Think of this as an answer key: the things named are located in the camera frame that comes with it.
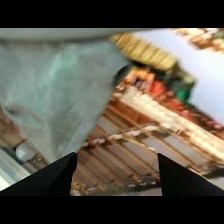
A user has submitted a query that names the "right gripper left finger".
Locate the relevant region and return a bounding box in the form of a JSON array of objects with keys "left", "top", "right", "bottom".
[{"left": 0, "top": 151, "right": 79, "bottom": 197}]

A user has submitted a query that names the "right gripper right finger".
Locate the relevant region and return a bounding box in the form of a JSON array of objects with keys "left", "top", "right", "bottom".
[{"left": 157, "top": 152, "right": 224, "bottom": 197}]

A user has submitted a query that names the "grey garment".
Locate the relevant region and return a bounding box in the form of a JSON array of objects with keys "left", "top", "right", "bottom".
[{"left": 0, "top": 28, "right": 134, "bottom": 164}]

